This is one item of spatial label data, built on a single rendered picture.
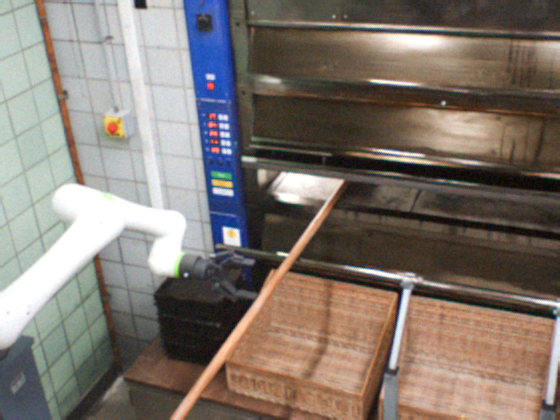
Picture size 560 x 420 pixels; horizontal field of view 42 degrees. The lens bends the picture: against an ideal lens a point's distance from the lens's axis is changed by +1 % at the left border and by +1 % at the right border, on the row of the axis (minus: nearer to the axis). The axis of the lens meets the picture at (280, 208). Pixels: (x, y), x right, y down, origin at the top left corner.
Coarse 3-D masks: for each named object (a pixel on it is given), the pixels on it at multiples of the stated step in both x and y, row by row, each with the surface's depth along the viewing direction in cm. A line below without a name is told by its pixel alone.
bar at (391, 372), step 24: (312, 264) 253; (336, 264) 251; (408, 288) 242; (432, 288) 239; (456, 288) 236; (480, 288) 234; (552, 360) 222; (384, 384) 237; (552, 384) 220; (384, 408) 242; (552, 408) 217
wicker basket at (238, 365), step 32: (288, 288) 306; (320, 288) 300; (352, 288) 294; (256, 320) 298; (320, 320) 303; (352, 320) 298; (384, 320) 292; (256, 352) 301; (288, 352) 300; (320, 352) 299; (352, 352) 298; (384, 352) 281; (256, 384) 285; (288, 384) 269; (320, 384) 262; (352, 384) 282; (352, 416) 264
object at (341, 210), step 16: (272, 208) 295; (288, 208) 292; (304, 208) 289; (320, 208) 286; (336, 208) 284; (352, 208) 283; (368, 208) 282; (384, 224) 279; (400, 224) 276; (416, 224) 273; (432, 224) 271; (448, 224) 269; (464, 224) 268; (480, 224) 267; (496, 224) 267; (496, 240) 264; (512, 240) 261; (528, 240) 259; (544, 240) 257
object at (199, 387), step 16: (336, 192) 289; (304, 240) 260; (288, 256) 251; (272, 288) 236; (256, 304) 228; (240, 336) 217; (224, 352) 209; (208, 368) 204; (208, 384) 201; (192, 400) 194; (176, 416) 189
